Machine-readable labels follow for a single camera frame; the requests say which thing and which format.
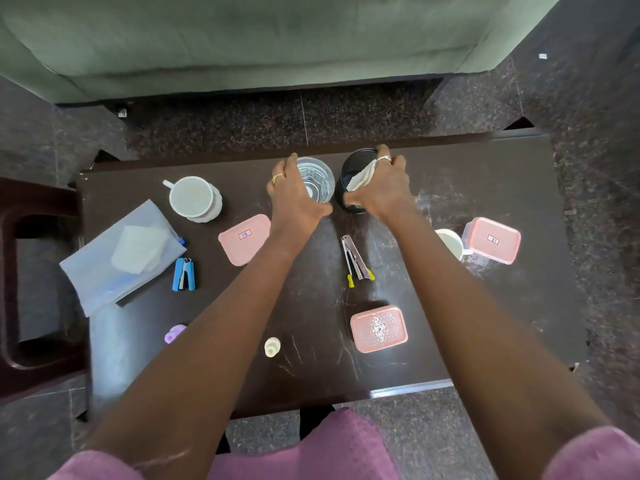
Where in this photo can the flat pink lidded box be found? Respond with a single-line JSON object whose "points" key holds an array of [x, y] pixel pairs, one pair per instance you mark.
{"points": [[243, 239]]}

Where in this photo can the dark brown plastic chair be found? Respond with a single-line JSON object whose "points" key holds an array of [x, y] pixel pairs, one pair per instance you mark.
{"points": [[35, 274]]}

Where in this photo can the white ribbed coaster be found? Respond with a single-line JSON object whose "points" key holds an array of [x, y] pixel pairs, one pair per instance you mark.
{"points": [[215, 207]]}

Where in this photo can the person's right thumb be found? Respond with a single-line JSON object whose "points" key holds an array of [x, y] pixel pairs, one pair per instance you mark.
{"points": [[356, 197]]}

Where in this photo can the person's left thumb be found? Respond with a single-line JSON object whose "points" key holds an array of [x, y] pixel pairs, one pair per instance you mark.
{"points": [[320, 209]]}

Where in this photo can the white cloth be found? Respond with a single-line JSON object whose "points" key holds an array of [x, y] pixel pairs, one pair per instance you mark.
{"points": [[364, 177], [137, 249]]}

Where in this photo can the pink garment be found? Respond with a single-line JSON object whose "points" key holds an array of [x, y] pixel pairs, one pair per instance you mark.
{"points": [[325, 454]]}

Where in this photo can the silver metal stapler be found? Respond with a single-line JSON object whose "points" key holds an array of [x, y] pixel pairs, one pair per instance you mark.
{"points": [[352, 259]]}

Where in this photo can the person's left forearm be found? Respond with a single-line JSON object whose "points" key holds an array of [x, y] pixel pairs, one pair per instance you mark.
{"points": [[210, 339]]}

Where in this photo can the white mug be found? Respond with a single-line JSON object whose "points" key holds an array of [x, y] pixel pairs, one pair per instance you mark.
{"points": [[189, 195]]}

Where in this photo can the black mesh pen cup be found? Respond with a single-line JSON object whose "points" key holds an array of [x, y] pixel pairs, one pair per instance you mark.
{"points": [[357, 164]]}

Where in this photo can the white cup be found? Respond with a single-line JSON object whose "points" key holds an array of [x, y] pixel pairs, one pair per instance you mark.
{"points": [[452, 242]]}

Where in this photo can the person's right hand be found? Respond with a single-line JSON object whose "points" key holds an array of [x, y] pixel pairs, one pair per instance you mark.
{"points": [[387, 187]]}

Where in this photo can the small cream bottle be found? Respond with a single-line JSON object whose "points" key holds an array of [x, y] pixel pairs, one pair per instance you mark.
{"points": [[271, 347]]}

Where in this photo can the small purple object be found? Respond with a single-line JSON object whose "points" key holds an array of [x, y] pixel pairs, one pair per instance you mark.
{"points": [[174, 333]]}

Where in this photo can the blue stapler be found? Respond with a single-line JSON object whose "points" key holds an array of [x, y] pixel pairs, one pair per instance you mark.
{"points": [[184, 274]]}

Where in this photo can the clear drinking glass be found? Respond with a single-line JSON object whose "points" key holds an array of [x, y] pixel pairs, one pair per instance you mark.
{"points": [[317, 179]]}

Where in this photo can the folded white cloth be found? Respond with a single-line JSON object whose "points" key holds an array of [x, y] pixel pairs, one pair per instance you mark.
{"points": [[137, 249]]}

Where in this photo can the clear plastic zip bag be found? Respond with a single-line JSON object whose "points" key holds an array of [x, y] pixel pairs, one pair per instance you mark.
{"points": [[105, 269]]}

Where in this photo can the green sofa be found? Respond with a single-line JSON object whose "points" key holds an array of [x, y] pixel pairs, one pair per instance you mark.
{"points": [[260, 39]]}

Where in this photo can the pink perforated basket box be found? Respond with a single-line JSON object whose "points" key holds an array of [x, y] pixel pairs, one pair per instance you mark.
{"points": [[379, 328]]}

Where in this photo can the person's right forearm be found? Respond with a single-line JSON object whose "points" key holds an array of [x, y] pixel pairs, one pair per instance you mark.
{"points": [[480, 334]]}

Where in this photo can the clear box with pink lid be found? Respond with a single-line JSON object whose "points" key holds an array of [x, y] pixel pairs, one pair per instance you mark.
{"points": [[492, 240]]}

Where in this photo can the person's left hand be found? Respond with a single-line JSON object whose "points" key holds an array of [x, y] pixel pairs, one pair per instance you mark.
{"points": [[295, 204]]}

